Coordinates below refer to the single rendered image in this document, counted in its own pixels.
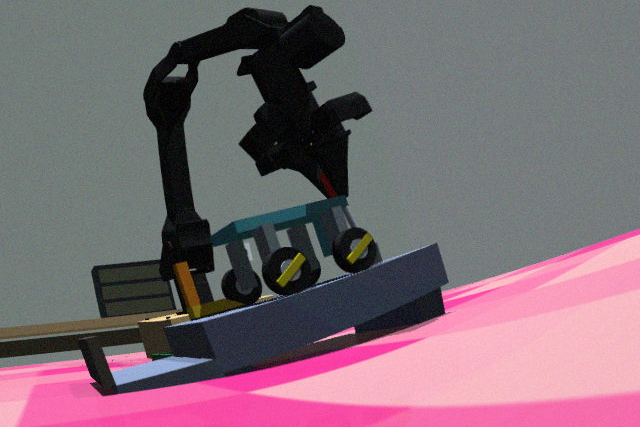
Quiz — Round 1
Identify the blue-grey ramp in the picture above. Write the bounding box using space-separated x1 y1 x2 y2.
77 243 449 394

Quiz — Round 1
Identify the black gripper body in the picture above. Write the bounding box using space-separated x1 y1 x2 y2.
255 76 372 176

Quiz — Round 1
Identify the red-headed stop pin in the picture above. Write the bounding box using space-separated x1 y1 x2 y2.
320 173 358 228

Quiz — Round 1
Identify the small teal-topped trolley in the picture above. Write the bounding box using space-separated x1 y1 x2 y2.
210 195 377 306

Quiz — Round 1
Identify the green tray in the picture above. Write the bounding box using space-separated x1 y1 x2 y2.
151 352 173 361

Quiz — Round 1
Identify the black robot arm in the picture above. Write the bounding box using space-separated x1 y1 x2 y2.
143 5 345 315

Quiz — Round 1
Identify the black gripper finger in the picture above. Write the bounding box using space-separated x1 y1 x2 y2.
302 129 352 198
280 154 330 199

